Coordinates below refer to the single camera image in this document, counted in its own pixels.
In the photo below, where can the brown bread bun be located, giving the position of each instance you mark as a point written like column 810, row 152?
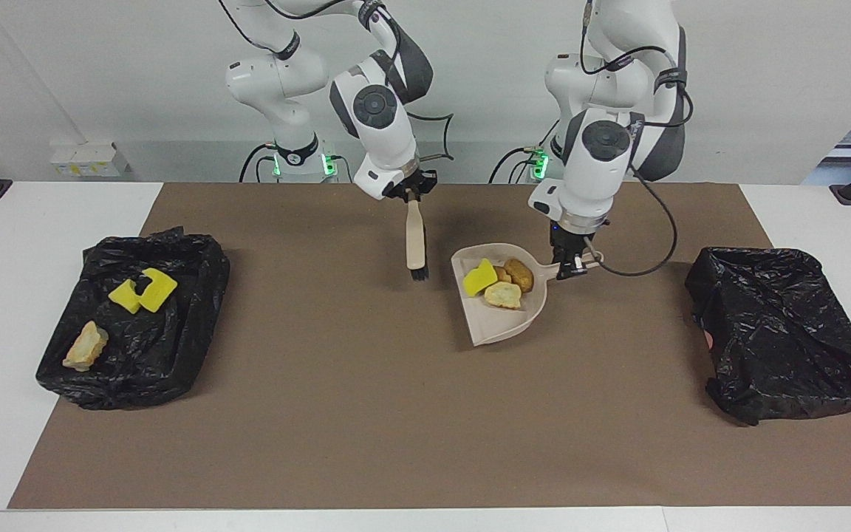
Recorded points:
column 520, row 273

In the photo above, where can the brown table mat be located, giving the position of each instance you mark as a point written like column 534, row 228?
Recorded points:
column 396, row 458

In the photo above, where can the black bag lined bin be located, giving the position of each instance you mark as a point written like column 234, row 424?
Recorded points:
column 780, row 332
column 152, row 355

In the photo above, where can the beige hand brush black bristles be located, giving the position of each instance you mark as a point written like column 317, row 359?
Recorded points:
column 416, row 236

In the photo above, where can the white power strip box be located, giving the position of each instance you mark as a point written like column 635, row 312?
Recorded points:
column 89, row 159

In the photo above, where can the notched yellow sponge piece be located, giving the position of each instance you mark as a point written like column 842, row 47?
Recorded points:
column 159, row 292

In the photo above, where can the striped croissant bread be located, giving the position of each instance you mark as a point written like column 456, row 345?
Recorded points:
column 86, row 347

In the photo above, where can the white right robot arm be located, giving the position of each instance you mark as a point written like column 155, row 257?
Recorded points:
column 385, row 140

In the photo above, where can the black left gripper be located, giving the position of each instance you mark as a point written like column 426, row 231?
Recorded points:
column 572, row 240

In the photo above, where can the orange striped croissant piece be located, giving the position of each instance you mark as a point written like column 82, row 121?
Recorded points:
column 501, row 275

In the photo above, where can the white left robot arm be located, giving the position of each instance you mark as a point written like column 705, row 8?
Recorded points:
column 595, row 177

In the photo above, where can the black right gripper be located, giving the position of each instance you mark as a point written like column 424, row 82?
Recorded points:
column 412, row 186

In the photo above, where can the pale bread chunk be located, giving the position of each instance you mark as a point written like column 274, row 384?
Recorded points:
column 503, row 295

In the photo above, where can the beige plastic dustpan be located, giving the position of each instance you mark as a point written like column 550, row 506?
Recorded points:
column 499, row 325

